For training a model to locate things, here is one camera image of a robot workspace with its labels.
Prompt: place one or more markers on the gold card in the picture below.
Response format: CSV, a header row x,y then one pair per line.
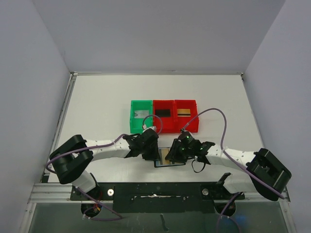
x,y
164,152
183,112

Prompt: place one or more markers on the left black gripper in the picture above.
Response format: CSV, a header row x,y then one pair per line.
x,y
150,150

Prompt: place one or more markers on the green plastic bin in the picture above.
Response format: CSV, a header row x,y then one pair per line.
x,y
136,124

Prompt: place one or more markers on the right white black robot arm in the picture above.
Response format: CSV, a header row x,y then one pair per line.
x,y
268,175

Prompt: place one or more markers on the red plastic bin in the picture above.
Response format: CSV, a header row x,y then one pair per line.
x,y
193,127
169,124

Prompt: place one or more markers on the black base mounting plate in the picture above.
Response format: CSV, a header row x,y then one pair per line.
x,y
162,197

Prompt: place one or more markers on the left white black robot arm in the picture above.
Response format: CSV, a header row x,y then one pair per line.
x,y
71,159

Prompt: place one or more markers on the gold card in bin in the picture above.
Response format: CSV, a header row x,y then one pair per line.
x,y
183,112

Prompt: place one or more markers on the silver card in bin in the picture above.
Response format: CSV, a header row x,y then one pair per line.
x,y
141,114

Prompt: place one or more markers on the black leather card holder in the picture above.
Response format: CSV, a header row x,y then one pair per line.
x,y
158,164

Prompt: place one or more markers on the black card in bin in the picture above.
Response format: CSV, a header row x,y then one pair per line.
x,y
163,112

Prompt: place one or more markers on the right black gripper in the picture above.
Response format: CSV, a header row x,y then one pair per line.
x,y
174,151

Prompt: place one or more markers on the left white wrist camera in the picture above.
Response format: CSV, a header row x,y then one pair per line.
x,y
145,127

